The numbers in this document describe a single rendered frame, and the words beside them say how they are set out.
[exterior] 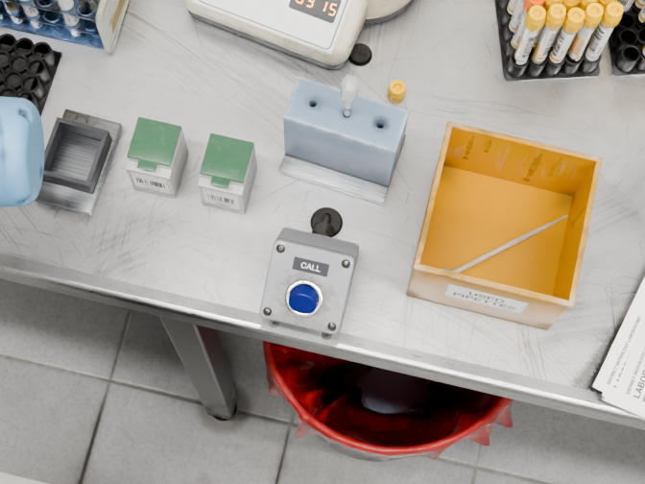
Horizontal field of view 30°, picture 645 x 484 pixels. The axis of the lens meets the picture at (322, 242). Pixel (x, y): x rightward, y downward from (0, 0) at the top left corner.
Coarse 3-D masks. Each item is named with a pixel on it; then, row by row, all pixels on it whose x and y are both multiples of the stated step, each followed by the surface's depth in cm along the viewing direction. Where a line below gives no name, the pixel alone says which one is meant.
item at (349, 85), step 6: (348, 78) 96; (354, 78) 96; (342, 84) 96; (348, 84) 96; (354, 84) 96; (342, 90) 96; (348, 90) 96; (354, 90) 96; (342, 96) 97; (348, 96) 97; (354, 96) 97; (348, 102) 98
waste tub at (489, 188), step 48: (480, 144) 104; (528, 144) 101; (432, 192) 100; (480, 192) 110; (528, 192) 110; (576, 192) 108; (432, 240) 108; (480, 240) 109; (528, 240) 109; (576, 240) 101; (432, 288) 103; (480, 288) 100; (528, 288) 107; (576, 288) 98
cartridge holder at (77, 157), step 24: (72, 120) 111; (96, 120) 111; (48, 144) 108; (72, 144) 110; (96, 144) 110; (48, 168) 109; (72, 168) 109; (96, 168) 107; (48, 192) 109; (72, 192) 109; (96, 192) 109
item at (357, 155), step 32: (320, 96) 102; (288, 128) 104; (320, 128) 102; (352, 128) 102; (384, 128) 102; (288, 160) 110; (320, 160) 109; (352, 160) 106; (384, 160) 104; (352, 192) 109; (384, 192) 110
